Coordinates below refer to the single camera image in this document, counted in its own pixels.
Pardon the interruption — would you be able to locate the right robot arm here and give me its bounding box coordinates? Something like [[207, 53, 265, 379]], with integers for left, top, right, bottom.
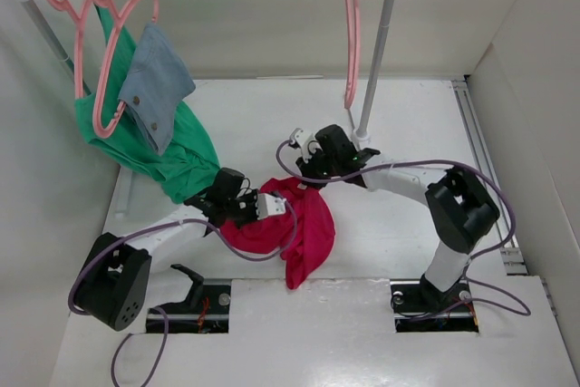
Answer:
[[289, 124, 499, 313]]

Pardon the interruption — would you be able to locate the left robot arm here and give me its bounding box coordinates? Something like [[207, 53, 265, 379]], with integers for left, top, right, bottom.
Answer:
[[68, 168, 285, 331]]

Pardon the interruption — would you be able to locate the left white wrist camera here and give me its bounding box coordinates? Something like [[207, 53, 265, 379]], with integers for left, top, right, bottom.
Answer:
[[256, 193, 286, 220]]

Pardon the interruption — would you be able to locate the green t shirt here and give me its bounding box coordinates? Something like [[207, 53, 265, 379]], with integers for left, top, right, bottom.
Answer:
[[74, 29, 220, 204]]

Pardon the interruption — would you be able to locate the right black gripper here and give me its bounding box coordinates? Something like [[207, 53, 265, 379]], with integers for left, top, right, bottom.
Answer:
[[296, 146, 341, 189]]

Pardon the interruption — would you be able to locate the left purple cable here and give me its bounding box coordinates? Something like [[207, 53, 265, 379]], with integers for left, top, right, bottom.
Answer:
[[67, 194, 299, 384]]

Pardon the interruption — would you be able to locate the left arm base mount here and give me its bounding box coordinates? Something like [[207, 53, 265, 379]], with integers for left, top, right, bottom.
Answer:
[[145, 264, 232, 334]]

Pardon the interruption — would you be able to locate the pink hanger with denim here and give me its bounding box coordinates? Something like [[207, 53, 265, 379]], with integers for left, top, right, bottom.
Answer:
[[90, 0, 160, 139]]

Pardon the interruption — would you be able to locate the pink hanger with green shirt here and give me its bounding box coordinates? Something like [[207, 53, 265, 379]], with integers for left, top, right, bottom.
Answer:
[[46, 0, 112, 100]]

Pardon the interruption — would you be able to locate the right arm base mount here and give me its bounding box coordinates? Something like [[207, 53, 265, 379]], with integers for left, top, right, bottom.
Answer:
[[390, 280, 479, 334]]

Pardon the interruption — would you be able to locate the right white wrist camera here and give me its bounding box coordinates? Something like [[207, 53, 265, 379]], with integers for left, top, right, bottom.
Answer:
[[289, 128, 320, 163]]

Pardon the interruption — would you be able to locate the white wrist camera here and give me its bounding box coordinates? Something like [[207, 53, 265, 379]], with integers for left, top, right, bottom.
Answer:
[[289, 128, 320, 163], [256, 193, 286, 220]]

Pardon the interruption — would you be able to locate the red t shirt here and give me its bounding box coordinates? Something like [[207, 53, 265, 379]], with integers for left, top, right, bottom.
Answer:
[[221, 178, 335, 290]]

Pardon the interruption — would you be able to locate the pink plastic hanger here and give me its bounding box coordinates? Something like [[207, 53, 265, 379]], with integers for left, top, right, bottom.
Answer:
[[343, 0, 362, 110]]

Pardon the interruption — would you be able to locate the blue denim garment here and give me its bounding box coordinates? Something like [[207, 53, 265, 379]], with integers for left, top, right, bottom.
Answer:
[[119, 22, 196, 156]]

